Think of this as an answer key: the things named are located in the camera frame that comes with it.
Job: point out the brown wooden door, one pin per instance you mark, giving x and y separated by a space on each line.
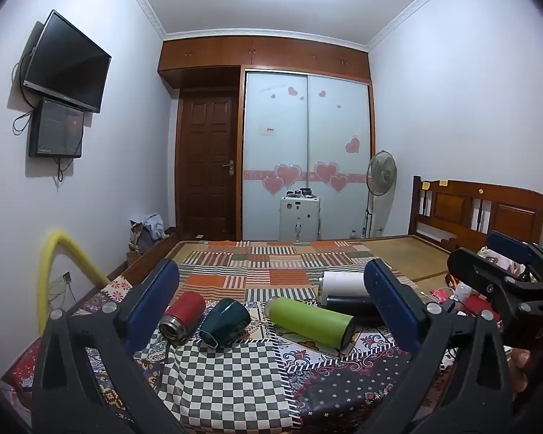
206 167

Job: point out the patchwork blanket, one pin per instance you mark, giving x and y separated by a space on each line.
262 275

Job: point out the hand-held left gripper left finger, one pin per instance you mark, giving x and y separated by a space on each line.
156 298

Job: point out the yellow foam tube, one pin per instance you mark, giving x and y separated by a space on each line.
74 253

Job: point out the red patterned box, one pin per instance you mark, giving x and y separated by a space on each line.
21 367

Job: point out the wooden overhead cabinet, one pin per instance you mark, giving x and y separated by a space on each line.
262 52

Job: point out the wooden bed frame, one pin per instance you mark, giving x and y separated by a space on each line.
138 264

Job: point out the lime green insulated cup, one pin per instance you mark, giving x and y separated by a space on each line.
312 321

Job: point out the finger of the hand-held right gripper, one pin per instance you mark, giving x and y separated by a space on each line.
509 246
477 271

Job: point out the white cup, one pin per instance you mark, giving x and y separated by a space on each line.
344 284

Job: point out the red insulated cup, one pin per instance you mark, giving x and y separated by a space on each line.
183 316

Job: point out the white case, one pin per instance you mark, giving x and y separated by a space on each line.
299 219

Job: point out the bamboo bed mat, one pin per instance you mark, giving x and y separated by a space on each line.
402 251

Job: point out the standing electric fan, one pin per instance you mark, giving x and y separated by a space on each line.
381 174

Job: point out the white charger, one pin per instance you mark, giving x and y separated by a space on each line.
462 289

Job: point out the sliding wardrobe with heart stickers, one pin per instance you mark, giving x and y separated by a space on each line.
305 153

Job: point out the small wall-mounted monitor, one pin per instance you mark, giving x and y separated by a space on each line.
56 129

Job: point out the pile of clothes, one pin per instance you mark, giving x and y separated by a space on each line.
148 228

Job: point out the wall power socket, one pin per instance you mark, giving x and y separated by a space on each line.
59 282

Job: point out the dark green cup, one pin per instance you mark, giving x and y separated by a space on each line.
224 323

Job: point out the black cup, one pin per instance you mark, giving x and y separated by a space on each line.
350 306

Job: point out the person's right hand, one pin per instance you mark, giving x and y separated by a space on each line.
520 364

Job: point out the checkered cloth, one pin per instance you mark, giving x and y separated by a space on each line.
226 379

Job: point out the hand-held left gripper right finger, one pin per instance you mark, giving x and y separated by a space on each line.
394 309

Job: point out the red pouch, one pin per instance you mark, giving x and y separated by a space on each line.
476 304

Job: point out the wooden bed headboard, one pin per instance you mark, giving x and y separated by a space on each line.
488 210

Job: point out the wall-mounted flat television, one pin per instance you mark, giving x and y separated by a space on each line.
68 63

